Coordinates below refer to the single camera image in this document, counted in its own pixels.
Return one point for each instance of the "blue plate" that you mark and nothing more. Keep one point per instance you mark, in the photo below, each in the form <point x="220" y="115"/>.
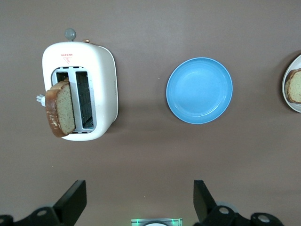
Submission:
<point x="200" y="90"/>

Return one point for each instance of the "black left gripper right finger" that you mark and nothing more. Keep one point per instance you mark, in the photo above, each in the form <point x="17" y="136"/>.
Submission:
<point x="207" y="207"/>

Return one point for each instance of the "brown bread slice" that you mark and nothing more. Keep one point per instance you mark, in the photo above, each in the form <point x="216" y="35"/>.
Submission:
<point x="295" y="87"/>
<point x="63" y="106"/>

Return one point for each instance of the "white two-slot toaster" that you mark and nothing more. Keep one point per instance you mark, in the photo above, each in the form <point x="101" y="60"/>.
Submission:
<point x="103" y="82"/>

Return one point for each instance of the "beige plate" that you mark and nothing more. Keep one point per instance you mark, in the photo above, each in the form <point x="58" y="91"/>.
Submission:
<point x="295" y="64"/>

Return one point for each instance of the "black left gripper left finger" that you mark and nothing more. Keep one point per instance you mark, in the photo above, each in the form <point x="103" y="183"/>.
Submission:
<point x="70" y="202"/>

